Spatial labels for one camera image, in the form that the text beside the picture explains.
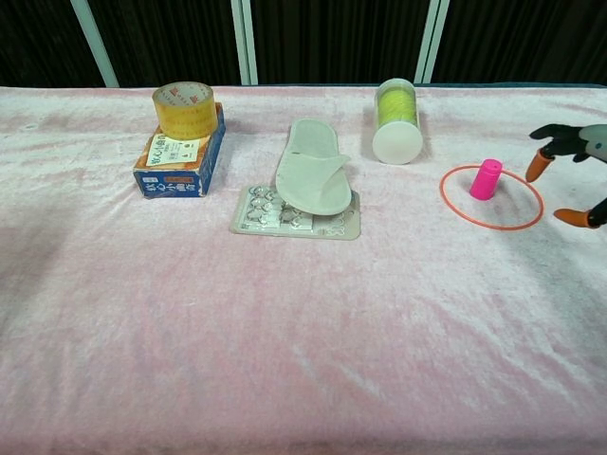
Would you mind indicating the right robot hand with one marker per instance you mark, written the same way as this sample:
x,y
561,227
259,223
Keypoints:
x,y
564,140

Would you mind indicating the pink small cap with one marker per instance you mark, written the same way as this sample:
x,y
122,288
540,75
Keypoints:
x,y
484,182

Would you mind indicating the clear tennis ball tube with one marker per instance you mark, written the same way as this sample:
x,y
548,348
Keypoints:
x,y
397,142

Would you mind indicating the yellow-green tennis ball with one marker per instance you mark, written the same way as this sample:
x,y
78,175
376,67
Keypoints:
x,y
397,116
397,98

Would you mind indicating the white disposable slipper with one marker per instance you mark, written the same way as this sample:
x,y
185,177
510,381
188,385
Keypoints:
x,y
308,180

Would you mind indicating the grey blister pack card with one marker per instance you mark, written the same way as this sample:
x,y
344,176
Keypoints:
x,y
256,223

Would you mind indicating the pink velvet table cloth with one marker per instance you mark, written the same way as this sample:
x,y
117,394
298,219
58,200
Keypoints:
x,y
284,332

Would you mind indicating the clear yellow tape roll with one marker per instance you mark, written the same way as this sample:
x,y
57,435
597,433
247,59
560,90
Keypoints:
x,y
187,116

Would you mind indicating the blue orange cardboard box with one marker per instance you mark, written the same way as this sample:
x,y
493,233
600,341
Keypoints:
x,y
171,182

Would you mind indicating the white partition post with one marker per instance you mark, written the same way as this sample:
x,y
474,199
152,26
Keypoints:
x,y
97,45
430,42
245,42

